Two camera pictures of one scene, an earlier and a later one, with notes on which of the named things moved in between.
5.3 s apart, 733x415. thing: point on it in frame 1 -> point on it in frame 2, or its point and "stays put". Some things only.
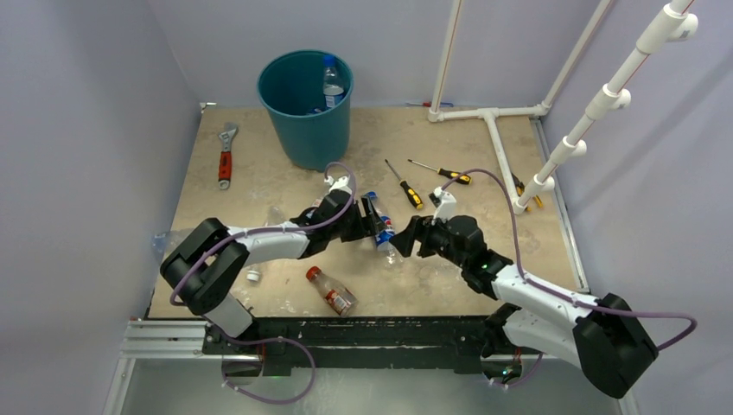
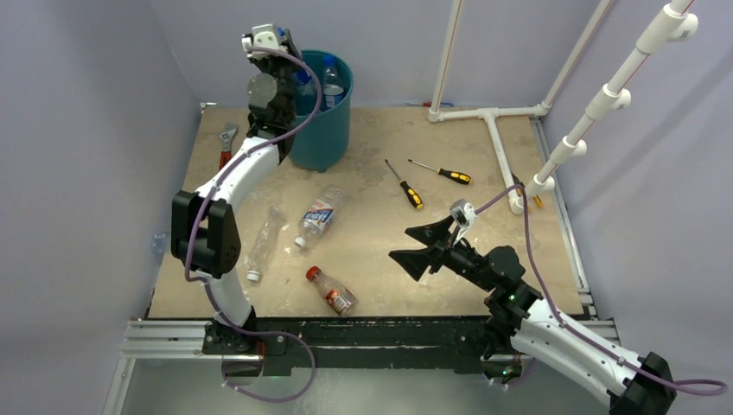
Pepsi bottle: x=383 y=239 -> x=305 y=92
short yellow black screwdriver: x=413 y=196 stays put
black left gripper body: x=353 y=227 -> x=281 y=71
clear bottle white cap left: x=276 y=216 stays put
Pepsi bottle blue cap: x=333 y=88 stays put
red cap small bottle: x=339 y=298 stays put
